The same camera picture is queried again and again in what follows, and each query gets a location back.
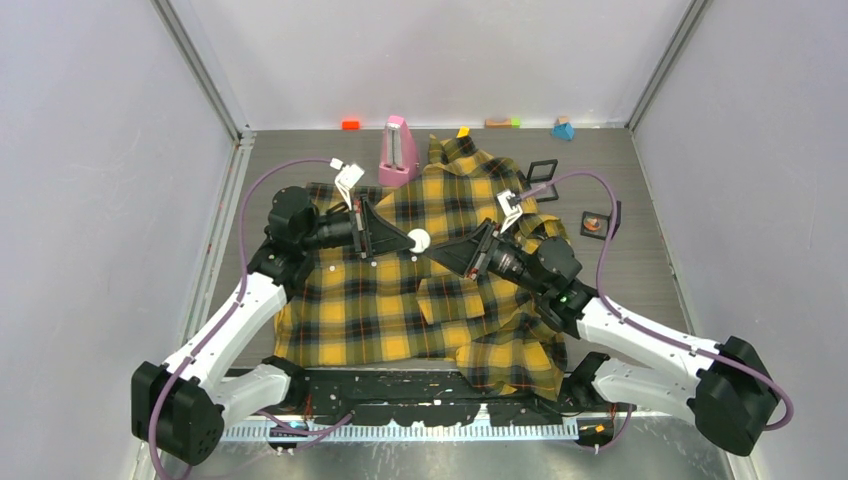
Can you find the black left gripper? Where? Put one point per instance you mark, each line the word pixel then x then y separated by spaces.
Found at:
pixel 379 237

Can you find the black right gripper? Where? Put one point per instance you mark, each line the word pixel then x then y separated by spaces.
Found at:
pixel 466 254

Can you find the round white brooch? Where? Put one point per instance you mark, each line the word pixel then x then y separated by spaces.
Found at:
pixel 421 240

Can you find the yellow plaid flannel shirt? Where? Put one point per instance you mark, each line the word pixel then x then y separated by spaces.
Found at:
pixel 400 306

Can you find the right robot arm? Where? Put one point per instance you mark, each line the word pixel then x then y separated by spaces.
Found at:
pixel 723 389

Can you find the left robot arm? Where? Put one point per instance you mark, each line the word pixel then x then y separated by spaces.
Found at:
pixel 183 405

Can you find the pink metronome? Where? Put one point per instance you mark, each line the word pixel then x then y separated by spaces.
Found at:
pixel 399 160

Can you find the black display box far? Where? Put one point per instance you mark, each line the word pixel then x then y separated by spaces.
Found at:
pixel 539 174

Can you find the black display box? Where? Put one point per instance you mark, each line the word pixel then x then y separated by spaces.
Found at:
pixel 539 174
pixel 609 227

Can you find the black display box near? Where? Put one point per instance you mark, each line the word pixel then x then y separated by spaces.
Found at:
pixel 609 227

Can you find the tan and green blocks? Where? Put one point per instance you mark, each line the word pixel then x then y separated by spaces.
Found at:
pixel 506 123

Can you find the blue triangle block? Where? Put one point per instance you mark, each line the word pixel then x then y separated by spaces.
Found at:
pixel 563 129

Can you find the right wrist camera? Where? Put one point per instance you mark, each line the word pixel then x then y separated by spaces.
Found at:
pixel 510 204

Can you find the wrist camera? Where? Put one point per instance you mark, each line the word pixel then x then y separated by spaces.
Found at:
pixel 510 204
pixel 347 177

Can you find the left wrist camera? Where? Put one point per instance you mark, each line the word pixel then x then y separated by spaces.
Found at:
pixel 347 177

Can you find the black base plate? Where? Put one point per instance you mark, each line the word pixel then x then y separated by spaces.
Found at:
pixel 436 398

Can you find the aluminium frame rail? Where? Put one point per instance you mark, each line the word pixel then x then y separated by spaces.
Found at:
pixel 288 429

